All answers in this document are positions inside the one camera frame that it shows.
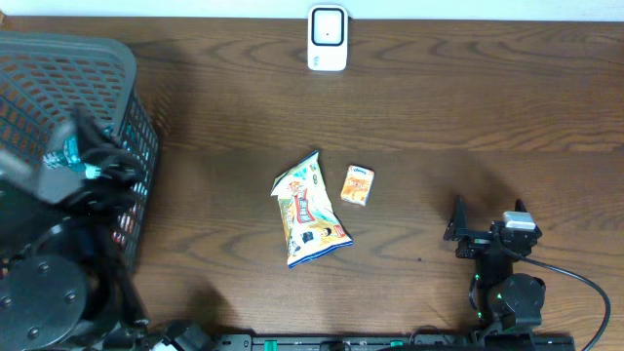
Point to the grey plastic basket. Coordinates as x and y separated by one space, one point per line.
44 76

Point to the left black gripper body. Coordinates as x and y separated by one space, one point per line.
99 202

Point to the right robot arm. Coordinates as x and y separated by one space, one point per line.
508 304

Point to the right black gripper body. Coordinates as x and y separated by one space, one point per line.
474 246

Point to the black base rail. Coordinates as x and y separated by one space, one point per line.
186 335

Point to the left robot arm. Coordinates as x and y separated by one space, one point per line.
65 284

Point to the large snack chip bag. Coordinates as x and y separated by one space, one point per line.
311 227

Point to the teal mouthwash bottle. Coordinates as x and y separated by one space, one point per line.
68 157

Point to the small orange tissue box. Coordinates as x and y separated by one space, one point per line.
356 188

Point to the white barcode scanner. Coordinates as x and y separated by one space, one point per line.
327 38

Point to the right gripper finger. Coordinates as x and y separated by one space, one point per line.
520 206
457 228

